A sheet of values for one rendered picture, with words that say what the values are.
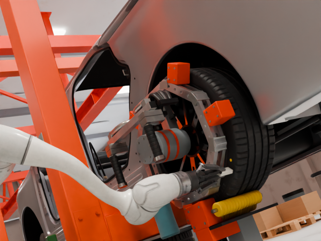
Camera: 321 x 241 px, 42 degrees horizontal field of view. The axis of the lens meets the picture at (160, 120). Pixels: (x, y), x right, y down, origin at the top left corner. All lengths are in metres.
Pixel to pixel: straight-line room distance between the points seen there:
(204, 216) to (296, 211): 5.72
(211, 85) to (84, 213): 0.86
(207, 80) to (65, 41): 4.08
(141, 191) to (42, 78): 1.06
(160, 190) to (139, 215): 0.17
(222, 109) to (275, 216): 6.07
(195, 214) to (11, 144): 0.85
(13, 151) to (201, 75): 0.85
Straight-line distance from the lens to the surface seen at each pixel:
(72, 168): 1.42
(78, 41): 5.79
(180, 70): 1.81
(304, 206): 7.32
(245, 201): 1.82
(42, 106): 2.21
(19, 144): 1.38
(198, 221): 1.83
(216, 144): 1.66
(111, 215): 2.13
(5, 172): 1.52
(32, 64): 2.32
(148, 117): 1.63
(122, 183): 1.87
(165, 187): 1.47
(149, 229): 2.20
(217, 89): 1.74
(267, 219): 7.50
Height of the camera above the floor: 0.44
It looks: 16 degrees up
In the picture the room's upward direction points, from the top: 21 degrees counter-clockwise
